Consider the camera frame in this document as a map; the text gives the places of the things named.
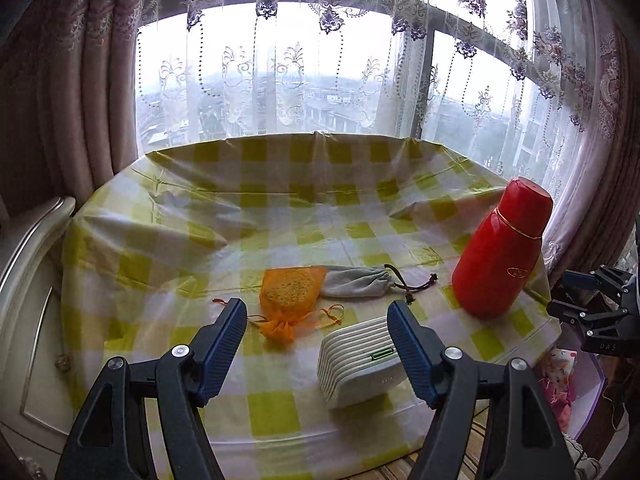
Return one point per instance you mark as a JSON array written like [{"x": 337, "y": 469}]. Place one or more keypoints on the red thermos flask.
[{"x": 500, "y": 260}]

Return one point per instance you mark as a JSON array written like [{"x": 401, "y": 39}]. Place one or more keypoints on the white small print cloth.
[{"x": 557, "y": 367}]

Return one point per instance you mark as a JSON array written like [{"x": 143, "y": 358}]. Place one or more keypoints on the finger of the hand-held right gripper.
[
  {"x": 580, "y": 279},
  {"x": 565, "y": 309}
]

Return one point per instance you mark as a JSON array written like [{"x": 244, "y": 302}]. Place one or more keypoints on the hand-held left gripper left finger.
[{"x": 222, "y": 345}]

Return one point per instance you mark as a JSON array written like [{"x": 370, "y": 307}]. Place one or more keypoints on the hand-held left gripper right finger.
[{"x": 412, "y": 350}]

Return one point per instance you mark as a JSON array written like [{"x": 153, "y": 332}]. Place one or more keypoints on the striped terry cushion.
[{"x": 395, "y": 467}]

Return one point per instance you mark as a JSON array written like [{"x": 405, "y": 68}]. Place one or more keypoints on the white lace curtain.
[{"x": 300, "y": 70}]

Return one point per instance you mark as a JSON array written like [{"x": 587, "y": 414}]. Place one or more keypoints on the white ribbed plastic device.
[{"x": 350, "y": 365}]

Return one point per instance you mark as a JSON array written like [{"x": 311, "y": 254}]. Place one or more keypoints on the grey window frame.
[{"x": 425, "y": 75}]

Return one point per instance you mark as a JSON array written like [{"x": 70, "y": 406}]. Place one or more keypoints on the pink garment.
[{"x": 562, "y": 410}]

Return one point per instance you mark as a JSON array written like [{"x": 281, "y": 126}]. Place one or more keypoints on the pink embroidered curtain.
[
  {"x": 65, "y": 85},
  {"x": 600, "y": 160}
]

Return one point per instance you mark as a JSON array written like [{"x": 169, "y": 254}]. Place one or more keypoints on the round metal cabinet knob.
[{"x": 61, "y": 360}]

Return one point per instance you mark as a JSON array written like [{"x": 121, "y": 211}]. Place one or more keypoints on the white cabinet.
[{"x": 30, "y": 360}]

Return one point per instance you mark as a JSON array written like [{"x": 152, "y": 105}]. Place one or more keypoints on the yellow checked plastic tablecloth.
[{"x": 200, "y": 240}]

